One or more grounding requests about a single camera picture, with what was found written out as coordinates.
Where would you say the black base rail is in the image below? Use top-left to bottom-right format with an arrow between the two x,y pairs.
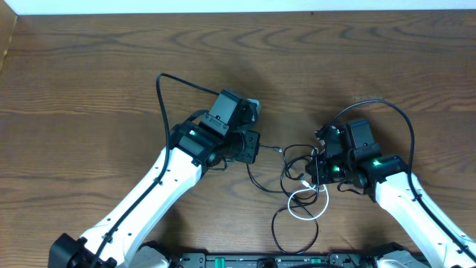
141,241 -> 425,268

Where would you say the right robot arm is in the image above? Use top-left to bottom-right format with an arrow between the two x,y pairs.
306,120 -> 475,267

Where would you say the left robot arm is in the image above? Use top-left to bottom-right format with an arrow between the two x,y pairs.
48,89 -> 261,267

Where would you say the white USB cable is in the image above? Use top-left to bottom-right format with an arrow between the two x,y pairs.
287,147 -> 330,221

